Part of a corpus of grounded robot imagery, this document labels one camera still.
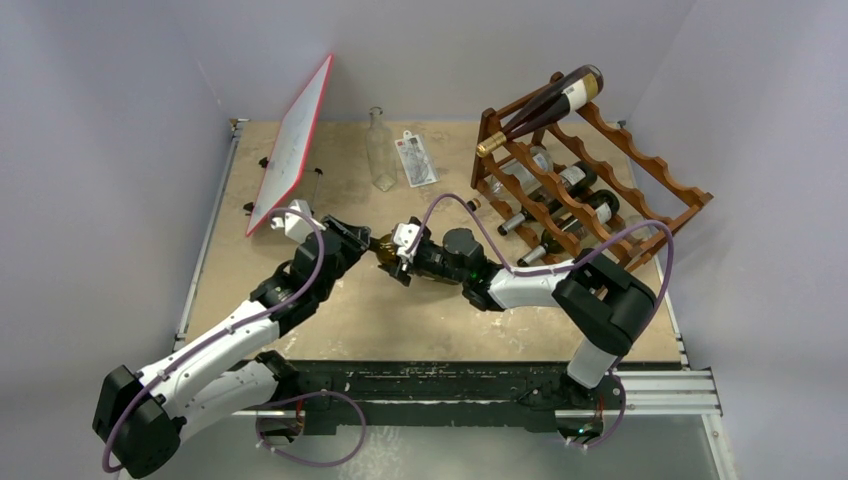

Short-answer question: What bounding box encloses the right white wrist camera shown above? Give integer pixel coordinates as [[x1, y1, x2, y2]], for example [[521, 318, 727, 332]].
[[392, 226, 421, 262]]

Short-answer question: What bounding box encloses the silver capped bottle upper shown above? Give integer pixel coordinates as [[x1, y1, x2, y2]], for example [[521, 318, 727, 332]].
[[496, 160, 601, 238]]

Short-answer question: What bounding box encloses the dark green wine bottle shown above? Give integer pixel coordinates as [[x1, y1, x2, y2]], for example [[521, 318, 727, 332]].
[[368, 233, 398, 270]]

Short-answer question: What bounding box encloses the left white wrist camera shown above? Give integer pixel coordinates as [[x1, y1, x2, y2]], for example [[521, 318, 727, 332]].
[[269, 199, 326, 244]]

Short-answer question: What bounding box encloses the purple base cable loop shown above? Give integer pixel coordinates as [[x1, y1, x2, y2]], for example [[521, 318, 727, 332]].
[[254, 390, 369, 470]]

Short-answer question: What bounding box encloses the silver capped bottle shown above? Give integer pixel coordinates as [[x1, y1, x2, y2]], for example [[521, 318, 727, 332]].
[[517, 190, 620, 267], [496, 160, 601, 238]]

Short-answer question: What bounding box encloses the clear glass bottle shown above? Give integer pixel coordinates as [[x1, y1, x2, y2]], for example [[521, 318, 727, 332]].
[[365, 107, 397, 192]]

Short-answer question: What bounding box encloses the gold capped red wine bottle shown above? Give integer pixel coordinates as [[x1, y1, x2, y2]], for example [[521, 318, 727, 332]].
[[476, 64, 604, 158]]

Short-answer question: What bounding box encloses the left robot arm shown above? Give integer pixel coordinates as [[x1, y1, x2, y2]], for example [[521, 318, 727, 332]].
[[93, 215, 371, 479]]

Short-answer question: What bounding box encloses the wooden wine rack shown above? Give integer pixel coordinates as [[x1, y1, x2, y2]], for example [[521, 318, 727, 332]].
[[471, 73, 713, 266]]

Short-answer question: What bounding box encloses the red framed whiteboard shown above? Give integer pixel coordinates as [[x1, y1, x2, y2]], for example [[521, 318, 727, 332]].
[[245, 54, 335, 237]]

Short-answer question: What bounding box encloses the silver capped bottle lower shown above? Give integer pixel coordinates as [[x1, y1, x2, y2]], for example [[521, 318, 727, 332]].
[[517, 190, 620, 267]]

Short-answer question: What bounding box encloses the white printed card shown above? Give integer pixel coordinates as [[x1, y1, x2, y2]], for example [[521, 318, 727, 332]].
[[394, 130, 440, 188]]

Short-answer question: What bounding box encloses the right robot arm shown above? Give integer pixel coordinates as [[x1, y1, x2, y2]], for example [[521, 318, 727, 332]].
[[369, 218, 657, 407]]

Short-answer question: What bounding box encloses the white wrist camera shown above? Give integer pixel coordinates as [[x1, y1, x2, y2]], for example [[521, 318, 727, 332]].
[[269, 199, 326, 244], [392, 226, 421, 262]]

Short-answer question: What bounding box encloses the clear bottle in rack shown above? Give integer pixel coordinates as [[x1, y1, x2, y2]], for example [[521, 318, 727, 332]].
[[488, 146, 554, 199]]

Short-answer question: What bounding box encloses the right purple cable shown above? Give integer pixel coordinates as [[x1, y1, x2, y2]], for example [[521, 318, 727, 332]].
[[405, 193, 676, 372]]

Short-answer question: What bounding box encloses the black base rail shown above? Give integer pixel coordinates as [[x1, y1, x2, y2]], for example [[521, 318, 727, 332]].
[[225, 359, 723, 437]]

